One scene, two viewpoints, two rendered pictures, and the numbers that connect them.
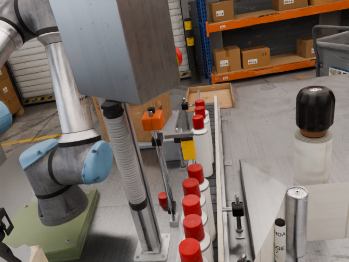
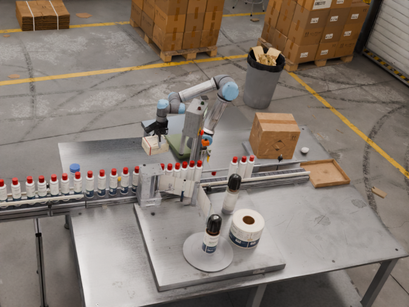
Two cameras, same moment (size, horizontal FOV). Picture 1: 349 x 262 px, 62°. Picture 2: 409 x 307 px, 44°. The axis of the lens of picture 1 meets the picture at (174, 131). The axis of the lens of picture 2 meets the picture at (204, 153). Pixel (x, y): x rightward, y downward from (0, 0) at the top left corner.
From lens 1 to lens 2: 3.00 m
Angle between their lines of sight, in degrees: 47
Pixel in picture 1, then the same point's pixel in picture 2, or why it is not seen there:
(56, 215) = (188, 143)
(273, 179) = not seen: hidden behind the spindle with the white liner
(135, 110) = (257, 139)
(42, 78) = (394, 43)
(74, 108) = (209, 120)
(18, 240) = (178, 139)
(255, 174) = not seen: hidden behind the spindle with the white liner
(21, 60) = (391, 13)
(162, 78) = (190, 134)
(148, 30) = (190, 124)
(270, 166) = (243, 199)
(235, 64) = not seen: outside the picture
